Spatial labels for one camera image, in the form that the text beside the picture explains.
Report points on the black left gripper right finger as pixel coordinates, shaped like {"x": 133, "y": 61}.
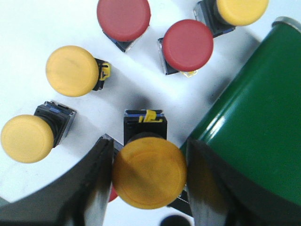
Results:
{"x": 219, "y": 195}

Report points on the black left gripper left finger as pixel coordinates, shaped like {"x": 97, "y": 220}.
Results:
{"x": 78, "y": 198}

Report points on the yellow mushroom push button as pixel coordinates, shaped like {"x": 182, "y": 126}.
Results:
{"x": 149, "y": 172}

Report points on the red mushroom push button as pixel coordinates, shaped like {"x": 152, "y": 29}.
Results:
{"x": 123, "y": 21}

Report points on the red push button under finger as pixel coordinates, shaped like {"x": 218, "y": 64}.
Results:
{"x": 113, "y": 194}

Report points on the yellow push button far left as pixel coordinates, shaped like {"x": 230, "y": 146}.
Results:
{"x": 30, "y": 138}

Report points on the green conveyor belt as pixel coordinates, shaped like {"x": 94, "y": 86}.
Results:
{"x": 255, "y": 125}

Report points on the yellow push button middle left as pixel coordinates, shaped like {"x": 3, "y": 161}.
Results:
{"x": 72, "y": 71}

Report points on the red push button centre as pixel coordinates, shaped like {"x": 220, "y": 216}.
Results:
{"x": 186, "y": 47}

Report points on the yellow push button top right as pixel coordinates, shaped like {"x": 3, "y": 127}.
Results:
{"x": 223, "y": 16}

